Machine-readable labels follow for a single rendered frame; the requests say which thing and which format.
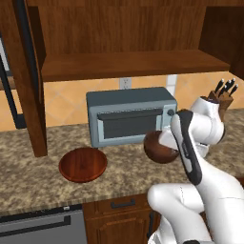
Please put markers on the white wall plate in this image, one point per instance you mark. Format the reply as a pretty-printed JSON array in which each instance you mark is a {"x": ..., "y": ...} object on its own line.
[{"x": 172, "y": 84}]

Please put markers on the white wall outlet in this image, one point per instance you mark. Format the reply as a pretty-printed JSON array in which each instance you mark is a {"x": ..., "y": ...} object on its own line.
[{"x": 125, "y": 83}]

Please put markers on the grey toaster oven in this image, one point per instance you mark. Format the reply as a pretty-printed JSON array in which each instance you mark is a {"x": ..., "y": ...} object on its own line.
[{"x": 127, "y": 124}]

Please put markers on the wooden cupboard door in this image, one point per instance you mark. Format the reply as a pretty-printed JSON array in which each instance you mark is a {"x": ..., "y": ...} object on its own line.
[{"x": 117, "y": 230}]

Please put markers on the grey dishwasher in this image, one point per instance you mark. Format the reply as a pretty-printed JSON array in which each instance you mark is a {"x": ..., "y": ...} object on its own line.
[{"x": 38, "y": 228}]

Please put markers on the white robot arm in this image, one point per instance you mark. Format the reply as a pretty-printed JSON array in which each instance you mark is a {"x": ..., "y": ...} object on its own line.
[{"x": 222, "y": 197}]

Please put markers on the open wooden wall cabinet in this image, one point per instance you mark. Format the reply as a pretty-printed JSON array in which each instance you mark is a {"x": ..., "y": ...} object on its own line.
[{"x": 127, "y": 47}]

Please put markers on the wooden drawer front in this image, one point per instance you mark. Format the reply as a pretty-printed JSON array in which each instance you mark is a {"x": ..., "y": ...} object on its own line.
[{"x": 101, "y": 208}]

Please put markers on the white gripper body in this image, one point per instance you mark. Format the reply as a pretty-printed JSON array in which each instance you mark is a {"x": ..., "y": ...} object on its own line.
[{"x": 167, "y": 139}]

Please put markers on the small brown wooden bowl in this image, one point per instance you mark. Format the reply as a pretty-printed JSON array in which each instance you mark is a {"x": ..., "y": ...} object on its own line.
[{"x": 155, "y": 152}]

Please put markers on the wooden cabinet door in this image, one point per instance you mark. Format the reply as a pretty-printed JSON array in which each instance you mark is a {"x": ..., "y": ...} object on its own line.
[
  {"x": 222, "y": 35},
  {"x": 30, "y": 95}
]

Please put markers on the large brown wooden bowl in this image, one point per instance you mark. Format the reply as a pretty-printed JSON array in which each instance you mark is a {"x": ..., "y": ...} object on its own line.
[{"x": 83, "y": 165}]

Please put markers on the brown wooden knife block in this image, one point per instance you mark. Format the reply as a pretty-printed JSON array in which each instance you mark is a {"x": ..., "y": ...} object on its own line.
[{"x": 226, "y": 102}]

